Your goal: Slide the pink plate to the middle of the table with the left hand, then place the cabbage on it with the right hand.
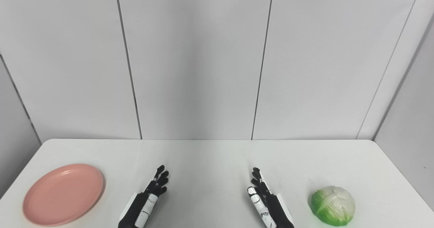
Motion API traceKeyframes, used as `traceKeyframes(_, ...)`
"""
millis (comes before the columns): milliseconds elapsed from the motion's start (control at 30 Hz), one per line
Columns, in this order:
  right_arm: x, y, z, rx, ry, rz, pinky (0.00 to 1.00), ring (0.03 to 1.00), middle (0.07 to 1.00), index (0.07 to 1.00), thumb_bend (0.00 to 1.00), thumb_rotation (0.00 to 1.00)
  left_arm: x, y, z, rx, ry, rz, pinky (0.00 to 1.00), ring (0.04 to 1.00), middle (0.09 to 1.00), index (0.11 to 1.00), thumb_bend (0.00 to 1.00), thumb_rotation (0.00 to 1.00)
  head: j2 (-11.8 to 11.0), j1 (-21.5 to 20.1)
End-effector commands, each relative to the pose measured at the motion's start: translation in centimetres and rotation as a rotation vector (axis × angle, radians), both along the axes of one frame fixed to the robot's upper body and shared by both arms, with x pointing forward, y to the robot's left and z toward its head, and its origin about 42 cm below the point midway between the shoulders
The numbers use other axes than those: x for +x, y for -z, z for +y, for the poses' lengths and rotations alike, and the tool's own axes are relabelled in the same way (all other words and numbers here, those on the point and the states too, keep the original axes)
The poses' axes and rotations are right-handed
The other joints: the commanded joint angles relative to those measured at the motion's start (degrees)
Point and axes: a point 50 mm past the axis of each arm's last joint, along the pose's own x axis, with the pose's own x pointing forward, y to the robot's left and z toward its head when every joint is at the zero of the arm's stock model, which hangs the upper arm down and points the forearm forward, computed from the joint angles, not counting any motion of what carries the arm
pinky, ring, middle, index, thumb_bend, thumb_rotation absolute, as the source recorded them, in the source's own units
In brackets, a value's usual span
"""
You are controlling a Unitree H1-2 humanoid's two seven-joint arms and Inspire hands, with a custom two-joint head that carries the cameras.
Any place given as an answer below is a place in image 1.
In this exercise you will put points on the pink round plate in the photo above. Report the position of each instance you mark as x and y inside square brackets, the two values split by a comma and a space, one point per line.
[63, 194]

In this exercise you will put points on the green white cabbage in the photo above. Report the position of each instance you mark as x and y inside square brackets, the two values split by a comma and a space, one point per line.
[333, 205]

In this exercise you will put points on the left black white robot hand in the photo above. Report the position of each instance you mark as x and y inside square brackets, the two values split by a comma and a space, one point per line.
[149, 202]

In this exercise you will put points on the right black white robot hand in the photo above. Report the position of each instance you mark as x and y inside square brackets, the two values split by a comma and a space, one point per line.
[268, 204]

